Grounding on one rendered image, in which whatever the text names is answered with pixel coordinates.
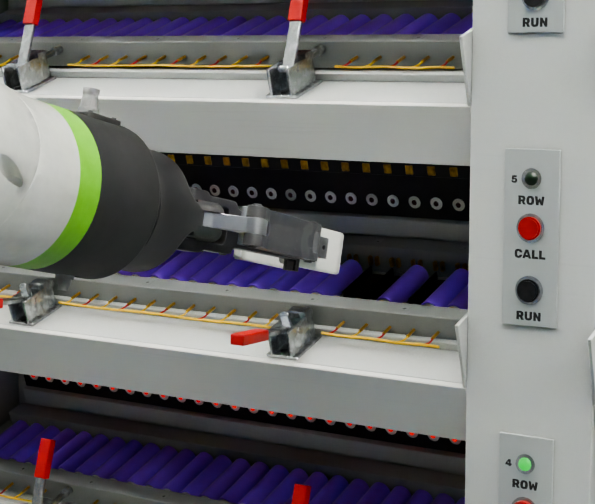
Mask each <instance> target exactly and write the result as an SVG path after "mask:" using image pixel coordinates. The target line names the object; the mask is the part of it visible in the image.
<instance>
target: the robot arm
mask: <svg viewBox="0 0 595 504"><path fill-rule="evenodd" d="M99 93H100V90H99V89H96V88H91V87H83V96H82V100H81V106H79V107H78V110H77V111H71V110H68V109H64V108H62V107H58V106H55V105H52V104H49V103H45V102H42V101H39V100H36V99H33V98H30V97H28V96H25V95H23V94H21V93H19V92H17V91H15V90H13V89H11V88H9V87H8V86H6V85H4V84H2V83H1V82H0V265H3V266H9V267H16V268H22V269H28V270H34V271H40V272H46V273H52V274H55V278H57V283H56V284H58V289H57V290H64V291H68V287H69V286H70V285H71V280H74V277H77V278H83V279H100V278H105V277H108V276H111V275H113V274H115V273H117V272H119V271H120V270H122V271H128V272H143V271H148V270H151V269H153V268H155V267H157V266H159V265H161V264H162V263H164V262H165V261H166V260H167V259H169V258H170V257H171V256H172V255H173V253H174V252H175V251H176V250H179V251H185V252H197V253H198V252H201V251H206V252H211V253H219V255H226V254H231V251H232V250H233V249H234V255H233V257H234V259H239V260H244V261H248V262H253V263H258V264H263V265H268V266H273V267H277V268H282V269H283V270H287V271H296V272H298V269H299V267H300V268H305V269H309V270H314V271H319V272H324V273H328V274H335V275H337V274H338V273H339V270H340V262H341V254H342V247H343V239H344V235H343V233H340V232H336V231H332V230H329V229H325V228H322V225H320V224H317V222H312V221H310V222H309V221H306V220H302V219H299V218H296V217H292V216H289V215H285V214H282V213H279V212H275V211H272V210H270V209H269V208H267V207H264V206H262V204H258V203H254V204H251V205H248V206H243V207H242V211H241V210H239V208H238V205H237V203H236V202H235V201H232V200H228V199H223V198H219V197H214V196H211V195H210V193H209V192H208V191H206V190H202V189H198V188H192V187H189V185H188V183H187V180H186V178H185V176H184V174H183V172H182V171H181V169H180V168H179V166H178V165H177V164H176V163H175V162H174V161H173V160H172V159H170V158H169V157H168V156H166V155H164V154H162V153H160V152H157V151H154V150H150V149H149V148H148V147H147V145H146V144H145V143H144V141H143V140H142V139H141V138H140V137H139V136H138V135H137V134H135V133H134V132H133V131H131V130H129V129H127V128H125V127H123V126H120V125H121V121H119V120H116V118H114V117H112V118H109V117H106V116H103V115H100V114H99V111H100V110H99V109H97V108H98V100H99V99H98V96H99Z"/></svg>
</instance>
